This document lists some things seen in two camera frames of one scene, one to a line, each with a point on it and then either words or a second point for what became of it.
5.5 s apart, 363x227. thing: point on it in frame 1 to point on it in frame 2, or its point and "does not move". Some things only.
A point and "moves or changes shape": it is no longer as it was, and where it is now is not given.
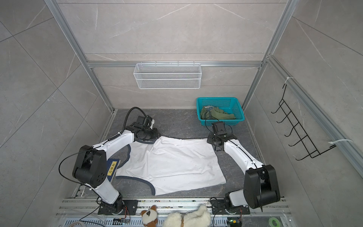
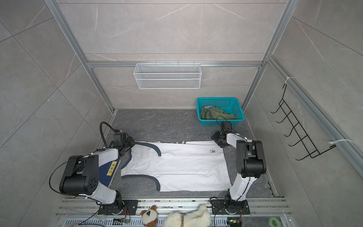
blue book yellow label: [112, 165] does not move
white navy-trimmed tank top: [172, 164] moves or changes shape
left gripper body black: [150, 134] to [129, 143]
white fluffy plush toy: [200, 217] does not move
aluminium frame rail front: [74, 207] does not move
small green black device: [234, 222] does not move
